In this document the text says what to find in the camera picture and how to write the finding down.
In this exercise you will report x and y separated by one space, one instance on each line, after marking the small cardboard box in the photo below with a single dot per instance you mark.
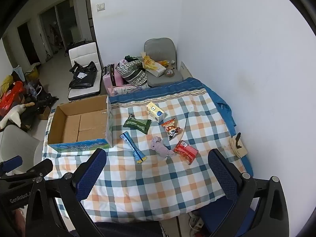
44 114

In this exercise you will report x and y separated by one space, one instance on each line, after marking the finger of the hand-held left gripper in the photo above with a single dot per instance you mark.
11 164
37 167

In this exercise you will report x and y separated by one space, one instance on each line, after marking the tape roll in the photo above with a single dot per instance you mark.
169 73

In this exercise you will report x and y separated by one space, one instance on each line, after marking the black equipment pile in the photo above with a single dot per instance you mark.
40 98

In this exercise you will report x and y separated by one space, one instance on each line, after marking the orange snack packet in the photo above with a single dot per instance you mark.
171 129

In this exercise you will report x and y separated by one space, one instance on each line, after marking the orange bottle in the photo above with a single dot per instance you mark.
164 62

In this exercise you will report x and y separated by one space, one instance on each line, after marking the black plastic bag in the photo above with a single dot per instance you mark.
81 80

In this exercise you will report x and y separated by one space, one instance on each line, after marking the patterned tote bag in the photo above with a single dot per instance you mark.
133 75

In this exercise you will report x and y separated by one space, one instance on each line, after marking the plaid blanket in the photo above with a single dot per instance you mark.
153 185

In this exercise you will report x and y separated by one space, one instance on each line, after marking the pink suitcase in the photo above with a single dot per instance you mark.
108 81

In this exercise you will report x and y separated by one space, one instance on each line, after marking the floral pillow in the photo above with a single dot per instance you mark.
123 90

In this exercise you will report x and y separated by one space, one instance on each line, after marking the beige cloth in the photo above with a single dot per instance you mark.
242 149

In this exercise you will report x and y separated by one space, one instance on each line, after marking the white board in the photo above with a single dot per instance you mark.
186 70

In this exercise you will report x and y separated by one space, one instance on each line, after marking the purple sock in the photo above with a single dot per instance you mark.
159 145

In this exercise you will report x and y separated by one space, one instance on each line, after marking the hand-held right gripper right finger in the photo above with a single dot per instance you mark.
222 175

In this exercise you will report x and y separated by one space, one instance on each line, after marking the white padded chair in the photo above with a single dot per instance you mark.
84 51

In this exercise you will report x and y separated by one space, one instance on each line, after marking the red snack packet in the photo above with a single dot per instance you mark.
185 151

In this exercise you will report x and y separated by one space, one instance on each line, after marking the white goose plush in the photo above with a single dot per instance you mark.
14 114

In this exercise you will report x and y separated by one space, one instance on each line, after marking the long blue packet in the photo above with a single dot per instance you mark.
133 147

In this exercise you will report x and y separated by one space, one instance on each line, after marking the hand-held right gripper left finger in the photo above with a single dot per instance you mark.
91 171

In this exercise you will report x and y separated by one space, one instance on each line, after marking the yellow white tissue pack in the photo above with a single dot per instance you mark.
155 112

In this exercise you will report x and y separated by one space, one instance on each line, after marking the yellow snack bag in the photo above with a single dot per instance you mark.
149 63

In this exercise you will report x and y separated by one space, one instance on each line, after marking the grey padded chair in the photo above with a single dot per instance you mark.
159 48

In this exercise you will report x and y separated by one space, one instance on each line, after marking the white power strip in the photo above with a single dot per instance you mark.
196 223

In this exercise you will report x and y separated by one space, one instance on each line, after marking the light switch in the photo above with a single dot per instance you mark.
101 6

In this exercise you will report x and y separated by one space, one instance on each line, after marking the dark blue cloth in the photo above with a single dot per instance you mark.
214 217

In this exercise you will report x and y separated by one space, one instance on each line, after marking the red plastic bag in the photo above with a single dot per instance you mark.
11 96

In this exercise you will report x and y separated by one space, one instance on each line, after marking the white carton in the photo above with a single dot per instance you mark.
158 71

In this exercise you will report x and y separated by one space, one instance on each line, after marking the green packet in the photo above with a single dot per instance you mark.
137 124

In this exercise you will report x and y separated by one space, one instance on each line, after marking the yellow cloth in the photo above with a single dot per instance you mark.
6 82

